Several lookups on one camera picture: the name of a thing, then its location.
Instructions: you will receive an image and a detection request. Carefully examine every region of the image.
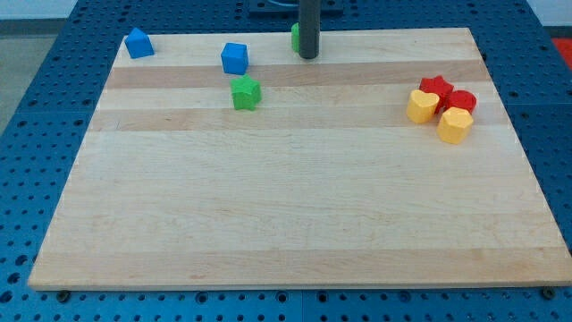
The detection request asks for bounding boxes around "wooden board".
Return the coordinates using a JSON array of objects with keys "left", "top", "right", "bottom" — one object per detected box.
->
[{"left": 28, "top": 28, "right": 571, "bottom": 291}]

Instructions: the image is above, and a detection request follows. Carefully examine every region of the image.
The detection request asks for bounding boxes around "yellow heart block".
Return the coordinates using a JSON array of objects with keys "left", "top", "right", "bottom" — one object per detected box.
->
[{"left": 406, "top": 89, "right": 440, "bottom": 123}]

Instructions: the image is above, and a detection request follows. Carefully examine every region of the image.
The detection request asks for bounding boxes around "green star block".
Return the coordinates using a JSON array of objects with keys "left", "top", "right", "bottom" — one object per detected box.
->
[{"left": 230, "top": 74, "right": 262, "bottom": 111}]

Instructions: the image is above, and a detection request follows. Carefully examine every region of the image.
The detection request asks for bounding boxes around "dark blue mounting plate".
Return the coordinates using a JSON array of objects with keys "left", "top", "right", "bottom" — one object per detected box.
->
[{"left": 245, "top": 0, "right": 344, "bottom": 17}]

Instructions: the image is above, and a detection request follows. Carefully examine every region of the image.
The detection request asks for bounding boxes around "red cylinder block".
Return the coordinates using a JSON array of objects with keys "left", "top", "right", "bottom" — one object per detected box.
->
[{"left": 445, "top": 90, "right": 477, "bottom": 114}]

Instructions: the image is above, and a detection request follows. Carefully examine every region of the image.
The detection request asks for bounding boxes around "blue house-shaped block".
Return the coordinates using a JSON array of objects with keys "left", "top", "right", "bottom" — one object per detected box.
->
[{"left": 124, "top": 28, "right": 155, "bottom": 59}]

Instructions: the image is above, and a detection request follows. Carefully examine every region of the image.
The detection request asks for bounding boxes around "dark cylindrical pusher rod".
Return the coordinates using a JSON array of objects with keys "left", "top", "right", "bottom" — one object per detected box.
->
[{"left": 299, "top": 0, "right": 321, "bottom": 60}]

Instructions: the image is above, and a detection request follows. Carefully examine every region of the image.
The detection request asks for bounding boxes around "blue cube block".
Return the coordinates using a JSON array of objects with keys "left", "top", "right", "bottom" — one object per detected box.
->
[{"left": 221, "top": 43, "right": 248, "bottom": 75}]

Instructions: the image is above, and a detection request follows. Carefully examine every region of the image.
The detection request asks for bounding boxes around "yellow pentagon block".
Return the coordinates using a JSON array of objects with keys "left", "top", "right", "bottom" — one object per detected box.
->
[{"left": 437, "top": 107, "right": 474, "bottom": 144}]

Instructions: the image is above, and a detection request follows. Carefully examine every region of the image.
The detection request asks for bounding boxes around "green block behind rod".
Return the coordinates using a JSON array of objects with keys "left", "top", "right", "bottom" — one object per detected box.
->
[{"left": 290, "top": 22, "right": 299, "bottom": 53}]

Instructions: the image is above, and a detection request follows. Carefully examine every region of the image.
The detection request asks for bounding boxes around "red star block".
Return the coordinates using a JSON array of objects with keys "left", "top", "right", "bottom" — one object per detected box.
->
[{"left": 418, "top": 75, "right": 454, "bottom": 114}]

